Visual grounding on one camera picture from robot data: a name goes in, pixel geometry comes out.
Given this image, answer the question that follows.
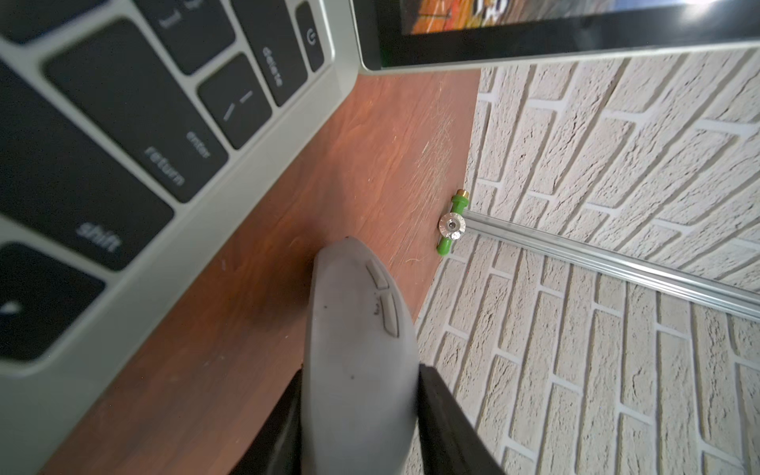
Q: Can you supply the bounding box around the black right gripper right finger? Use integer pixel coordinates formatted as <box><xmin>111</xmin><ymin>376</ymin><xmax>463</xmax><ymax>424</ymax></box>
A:
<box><xmin>418</xmin><ymin>364</ymin><xmax>504</xmax><ymax>475</ymax></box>

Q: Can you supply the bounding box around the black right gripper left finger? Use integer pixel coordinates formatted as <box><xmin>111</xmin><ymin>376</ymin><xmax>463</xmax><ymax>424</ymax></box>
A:
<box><xmin>230</xmin><ymin>369</ymin><xmax>303</xmax><ymax>475</ymax></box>

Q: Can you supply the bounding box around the grey wireless mouse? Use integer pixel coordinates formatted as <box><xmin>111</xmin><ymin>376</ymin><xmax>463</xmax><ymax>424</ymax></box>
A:
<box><xmin>300</xmin><ymin>237</ymin><xmax>420</xmax><ymax>474</ymax></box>

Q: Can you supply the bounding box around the silver laptop with black keys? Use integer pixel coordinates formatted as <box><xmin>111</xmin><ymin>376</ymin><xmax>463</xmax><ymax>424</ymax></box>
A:
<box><xmin>1</xmin><ymin>1</ymin><xmax>759</xmax><ymax>474</ymax></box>

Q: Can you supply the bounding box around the green hose nozzle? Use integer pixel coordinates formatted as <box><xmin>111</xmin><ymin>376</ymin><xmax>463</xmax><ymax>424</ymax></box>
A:
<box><xmin>437</xmin><ymin>189</ymin><xmax>470</xmax><ymax>257</ymax></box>

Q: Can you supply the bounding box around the aluminium corner post right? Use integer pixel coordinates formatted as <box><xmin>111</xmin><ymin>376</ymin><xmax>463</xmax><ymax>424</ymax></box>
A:
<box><xmin>464</xmin><ymin>211</ymin><xmax>759</xmax><ymax>322</ymax></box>

